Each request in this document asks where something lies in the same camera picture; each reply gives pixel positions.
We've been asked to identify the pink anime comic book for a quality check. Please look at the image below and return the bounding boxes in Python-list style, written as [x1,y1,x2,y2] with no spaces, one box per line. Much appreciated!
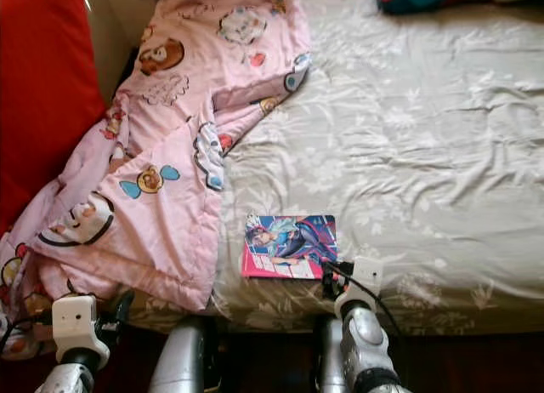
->
[240,213,338,281]

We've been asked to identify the silver left robot leg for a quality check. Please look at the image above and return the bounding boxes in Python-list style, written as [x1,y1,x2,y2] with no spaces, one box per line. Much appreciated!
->
[149,316,214,393]

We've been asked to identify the silver robot leg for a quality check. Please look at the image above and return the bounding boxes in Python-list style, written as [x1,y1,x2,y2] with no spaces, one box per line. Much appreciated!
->
[314,316,346,393]
[149,316,214,393]

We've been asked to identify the silver right robot leg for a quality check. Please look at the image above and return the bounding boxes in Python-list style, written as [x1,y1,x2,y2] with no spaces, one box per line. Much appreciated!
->
[314,316,346,393]

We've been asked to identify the bed with grey floral sheet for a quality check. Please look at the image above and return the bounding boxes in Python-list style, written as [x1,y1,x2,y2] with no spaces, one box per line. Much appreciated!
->
[127,0,544,339]

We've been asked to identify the pink cartoon print blanket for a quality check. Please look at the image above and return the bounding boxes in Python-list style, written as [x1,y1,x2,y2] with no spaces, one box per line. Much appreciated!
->
[0,0,314,361]

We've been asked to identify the long red cushion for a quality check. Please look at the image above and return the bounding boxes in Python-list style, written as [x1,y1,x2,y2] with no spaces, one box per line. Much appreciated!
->
[0,0,111,237]

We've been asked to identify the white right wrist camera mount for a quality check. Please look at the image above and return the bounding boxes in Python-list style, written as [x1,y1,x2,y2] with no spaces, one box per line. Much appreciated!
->
[350,255,386,303]

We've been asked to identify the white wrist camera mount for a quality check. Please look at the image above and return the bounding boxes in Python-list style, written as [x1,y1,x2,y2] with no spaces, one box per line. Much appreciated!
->
[350,255,386,303]
[51,293,99,365]

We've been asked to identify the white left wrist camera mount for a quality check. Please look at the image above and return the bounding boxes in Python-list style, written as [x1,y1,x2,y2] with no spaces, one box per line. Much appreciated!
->
[51,293,99,365]

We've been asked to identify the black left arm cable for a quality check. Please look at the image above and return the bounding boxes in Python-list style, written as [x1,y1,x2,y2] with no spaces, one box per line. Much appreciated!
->
[0,311,54,362]

